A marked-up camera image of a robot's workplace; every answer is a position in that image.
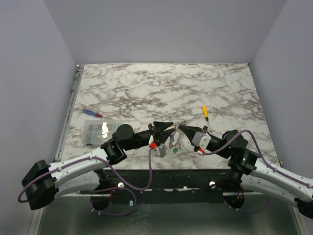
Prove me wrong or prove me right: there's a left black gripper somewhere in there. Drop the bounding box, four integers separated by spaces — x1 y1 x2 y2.
123 122 175 152

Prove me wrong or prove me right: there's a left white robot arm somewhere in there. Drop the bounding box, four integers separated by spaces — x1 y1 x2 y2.
18 121 174 211

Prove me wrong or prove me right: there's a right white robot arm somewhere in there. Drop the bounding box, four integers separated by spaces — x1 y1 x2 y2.
179 125 313 218

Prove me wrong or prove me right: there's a clear plastic screw box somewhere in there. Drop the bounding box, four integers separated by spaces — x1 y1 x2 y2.
82 119 122 146

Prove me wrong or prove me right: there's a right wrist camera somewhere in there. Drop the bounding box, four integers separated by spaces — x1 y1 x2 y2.
192 132 211 150

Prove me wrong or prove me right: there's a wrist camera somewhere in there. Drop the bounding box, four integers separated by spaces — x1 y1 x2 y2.
154 143 166 158
192 132 211 150

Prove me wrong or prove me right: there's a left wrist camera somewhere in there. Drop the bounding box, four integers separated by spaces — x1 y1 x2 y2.
154 143 166 158

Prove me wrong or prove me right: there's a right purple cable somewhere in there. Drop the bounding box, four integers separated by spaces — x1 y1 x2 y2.
198 129 313 213

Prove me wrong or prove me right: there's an orange handled screwdriver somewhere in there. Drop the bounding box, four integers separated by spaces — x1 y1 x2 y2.
202 105 210 128

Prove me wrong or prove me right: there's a black mounting rail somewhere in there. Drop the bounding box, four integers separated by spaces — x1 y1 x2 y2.
79 167 255 204

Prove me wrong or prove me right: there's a blue handled screwdriver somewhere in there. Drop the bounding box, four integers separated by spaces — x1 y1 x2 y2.
83 109 103 118

